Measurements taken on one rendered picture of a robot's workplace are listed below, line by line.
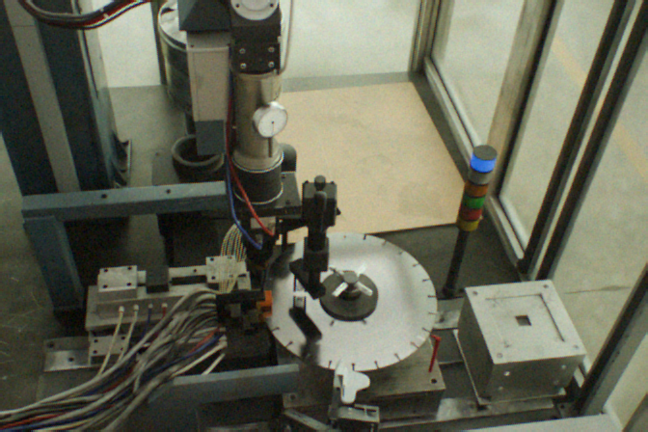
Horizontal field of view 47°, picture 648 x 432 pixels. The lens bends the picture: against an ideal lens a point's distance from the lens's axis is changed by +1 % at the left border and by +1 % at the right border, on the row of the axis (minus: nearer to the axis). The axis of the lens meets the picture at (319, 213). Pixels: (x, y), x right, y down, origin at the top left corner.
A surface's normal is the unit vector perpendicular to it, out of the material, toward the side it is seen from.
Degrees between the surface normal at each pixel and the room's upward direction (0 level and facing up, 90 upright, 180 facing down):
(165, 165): 0
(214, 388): 90
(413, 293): 0
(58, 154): 90
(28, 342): 0
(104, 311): 90
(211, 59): 90
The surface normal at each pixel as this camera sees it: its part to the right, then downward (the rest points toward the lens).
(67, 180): 0.15, 0.69
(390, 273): 0.04, -0.71
